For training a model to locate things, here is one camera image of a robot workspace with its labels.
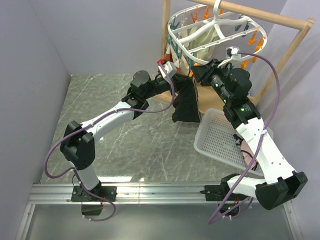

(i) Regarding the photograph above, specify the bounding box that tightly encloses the black striped underwear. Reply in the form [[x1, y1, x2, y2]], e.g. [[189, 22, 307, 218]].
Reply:
[[172, 73, 201, 123]]

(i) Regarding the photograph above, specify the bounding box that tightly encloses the pink navy underwear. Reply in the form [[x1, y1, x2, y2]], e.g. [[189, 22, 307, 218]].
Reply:
[[233, 133, 254, 165]]

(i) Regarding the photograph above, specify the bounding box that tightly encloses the teal clothes peg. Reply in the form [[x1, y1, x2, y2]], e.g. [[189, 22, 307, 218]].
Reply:
[[170, 46, 183, 62]]

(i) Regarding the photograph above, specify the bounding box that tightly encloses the rust brown underwear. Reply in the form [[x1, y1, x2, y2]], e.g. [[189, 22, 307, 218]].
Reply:
[[163, 52, 173, 62]]

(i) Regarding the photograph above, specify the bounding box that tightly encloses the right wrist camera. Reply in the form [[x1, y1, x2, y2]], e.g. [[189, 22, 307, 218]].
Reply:
[[218, 46, 241, 68]]

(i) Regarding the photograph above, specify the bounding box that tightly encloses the wooden drying rack frame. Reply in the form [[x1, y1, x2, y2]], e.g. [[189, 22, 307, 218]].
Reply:
[[153, 0, 316, 113]]

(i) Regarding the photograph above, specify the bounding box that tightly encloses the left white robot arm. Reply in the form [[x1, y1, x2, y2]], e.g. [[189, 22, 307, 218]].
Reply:
[[59, 70, 177, 201]]

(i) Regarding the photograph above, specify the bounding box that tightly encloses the orange clothes peg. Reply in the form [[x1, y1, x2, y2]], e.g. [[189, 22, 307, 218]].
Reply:
[[188, 67, 194, 78]]

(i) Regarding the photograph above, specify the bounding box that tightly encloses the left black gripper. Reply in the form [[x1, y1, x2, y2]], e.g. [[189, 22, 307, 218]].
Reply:
[[143, 72, 193, 100]]

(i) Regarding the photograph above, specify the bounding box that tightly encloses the beige underwear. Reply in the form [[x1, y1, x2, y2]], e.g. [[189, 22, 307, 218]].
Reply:
[[164, 16, 196, 76]]

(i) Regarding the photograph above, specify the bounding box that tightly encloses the purple cable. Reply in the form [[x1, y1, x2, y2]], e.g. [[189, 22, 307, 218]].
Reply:
[[208, 51, 280, 225], [44, 63, 176, 222]]

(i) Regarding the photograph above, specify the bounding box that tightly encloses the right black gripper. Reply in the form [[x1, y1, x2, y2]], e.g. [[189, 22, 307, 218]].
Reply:
[[190, 59, 231, 105]]

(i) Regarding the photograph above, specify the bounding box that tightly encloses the pale green underwear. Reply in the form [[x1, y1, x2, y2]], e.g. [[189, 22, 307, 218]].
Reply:
[[188, 28, 220, 61]]

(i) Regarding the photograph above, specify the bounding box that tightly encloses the white clip hanger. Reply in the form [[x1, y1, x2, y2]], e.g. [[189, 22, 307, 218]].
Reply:
[[165, 4, 268, 65]]

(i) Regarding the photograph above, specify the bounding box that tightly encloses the aluminium mounting rail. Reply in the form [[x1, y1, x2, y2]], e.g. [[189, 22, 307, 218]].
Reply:
[[27, 182, 223, 205]]

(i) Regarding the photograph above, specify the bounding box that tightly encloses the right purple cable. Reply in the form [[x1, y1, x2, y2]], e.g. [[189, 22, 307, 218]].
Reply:
[[208, 51, 280, 225]]

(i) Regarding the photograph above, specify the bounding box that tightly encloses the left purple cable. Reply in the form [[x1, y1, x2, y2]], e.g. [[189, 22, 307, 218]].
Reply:
[[44, 63, 176, 222]]

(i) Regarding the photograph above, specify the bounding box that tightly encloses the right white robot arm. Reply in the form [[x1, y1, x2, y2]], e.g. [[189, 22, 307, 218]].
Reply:
[[191, 59, 308, 210]]

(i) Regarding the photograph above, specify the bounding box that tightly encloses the white plastic basket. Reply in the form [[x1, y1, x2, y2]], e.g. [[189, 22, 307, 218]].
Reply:
[[193, 107, 275, 177]]

